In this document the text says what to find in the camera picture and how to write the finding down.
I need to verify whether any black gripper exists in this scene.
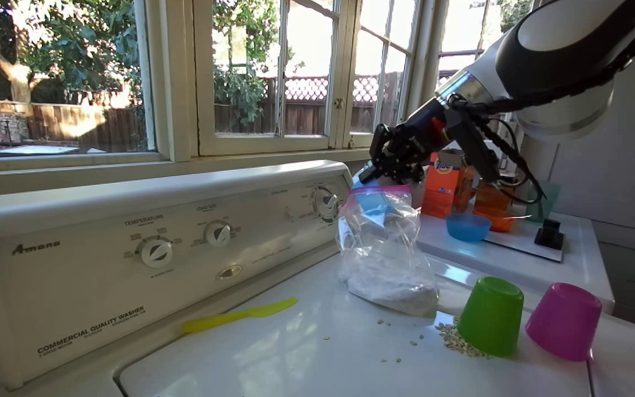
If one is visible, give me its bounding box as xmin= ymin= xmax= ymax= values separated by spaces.
xmin=358 ymin=97 xmax=475 ymax=185

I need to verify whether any clear plastic zip bag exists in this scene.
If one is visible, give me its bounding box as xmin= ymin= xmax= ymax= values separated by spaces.
xmin=332 ymin=184 xmax=446 ymax=319

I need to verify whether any orange plastic cup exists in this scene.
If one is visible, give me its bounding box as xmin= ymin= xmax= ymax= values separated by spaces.
xmin=422 ymin=152 xmax=464 ymax=220

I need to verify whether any teal translucent cup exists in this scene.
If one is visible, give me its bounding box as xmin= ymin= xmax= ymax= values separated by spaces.
xmin=525 ymin=179 xmax=564 ymax=223

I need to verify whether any green plastic cup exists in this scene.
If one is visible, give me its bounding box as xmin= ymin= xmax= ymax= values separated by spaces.
xmin=455 ymin=275 xmax=528 ymax=360

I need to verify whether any pink plastic cup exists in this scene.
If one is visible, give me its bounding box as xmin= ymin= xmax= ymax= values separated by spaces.
xmin=525 ymin=283 xmax=604 ymax=364

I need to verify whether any white washer control knob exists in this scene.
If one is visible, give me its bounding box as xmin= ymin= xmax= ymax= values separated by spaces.
xmin=310 ymin=188 xmax=342 ymax=223
xmin=137 ymin=236 xmax=177 ymax=272
xmin=202 ymin=220 xmax=234 ymax=250

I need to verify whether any light blue plastic bowl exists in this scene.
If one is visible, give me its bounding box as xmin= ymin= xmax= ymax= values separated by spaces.
xmin=446 ymin=212 xmax=493 ymax=244

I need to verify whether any white flat board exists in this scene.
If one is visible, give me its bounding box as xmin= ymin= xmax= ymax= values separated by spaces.
xmin=482 ymin=218 xmax=569 ymax=264

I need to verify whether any spilled grain pile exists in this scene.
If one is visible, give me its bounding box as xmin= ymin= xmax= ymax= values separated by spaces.
xmin=437 ymin=324 xmax=489 ymax=360

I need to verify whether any white Whirlpool laundry machine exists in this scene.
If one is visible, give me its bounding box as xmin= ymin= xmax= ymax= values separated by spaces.
xmin=350 ymin=156 xmax=618 ymax=311

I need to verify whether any yellow-green plastic spoon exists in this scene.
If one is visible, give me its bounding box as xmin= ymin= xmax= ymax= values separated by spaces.
xmin=179 ymin=296 xmax=301 ymax=337

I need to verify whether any wooden garden fence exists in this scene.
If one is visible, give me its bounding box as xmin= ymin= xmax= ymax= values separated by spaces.
xmin=0 ymin=68 xmax=475 ymax=152

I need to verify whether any white Amana washing machine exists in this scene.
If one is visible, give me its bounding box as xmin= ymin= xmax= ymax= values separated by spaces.
xmin=0 ymin=158 xmax=635 ymax=397

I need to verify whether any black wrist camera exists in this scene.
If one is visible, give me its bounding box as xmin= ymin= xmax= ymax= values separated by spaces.
xmin=446 ymin=107 xmax=504 ymax=185

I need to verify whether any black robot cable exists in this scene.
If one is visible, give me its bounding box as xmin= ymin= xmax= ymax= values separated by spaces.
xmin=479 ymin=102 xmax=550 ymax=205

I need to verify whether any black camera stand base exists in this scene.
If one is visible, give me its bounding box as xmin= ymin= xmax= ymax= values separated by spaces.
xmin=533 ymin=217 xmax=567 ymax=251

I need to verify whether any cream wooden window frame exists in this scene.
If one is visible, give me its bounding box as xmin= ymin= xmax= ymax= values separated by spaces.
xmin=0 ymin=0 xmax=525 ymax=198

